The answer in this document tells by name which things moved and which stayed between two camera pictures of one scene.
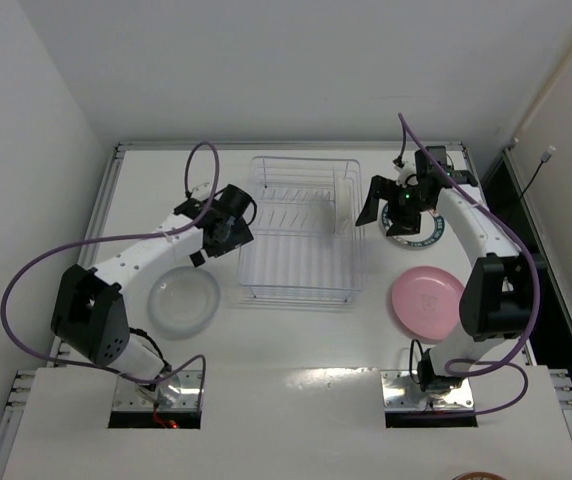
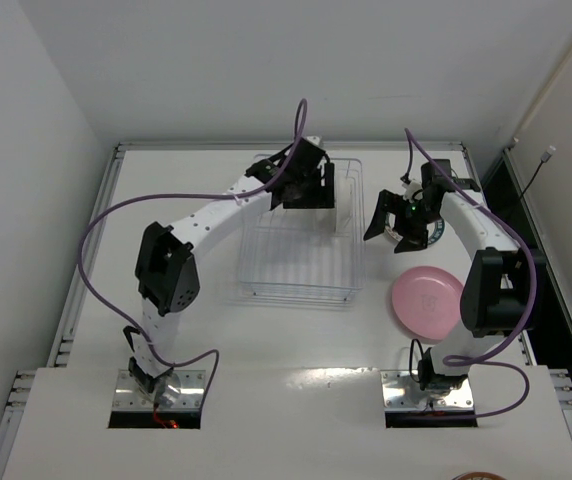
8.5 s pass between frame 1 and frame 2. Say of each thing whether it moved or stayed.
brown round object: stayed
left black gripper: moved
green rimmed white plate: stayed
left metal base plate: stayed
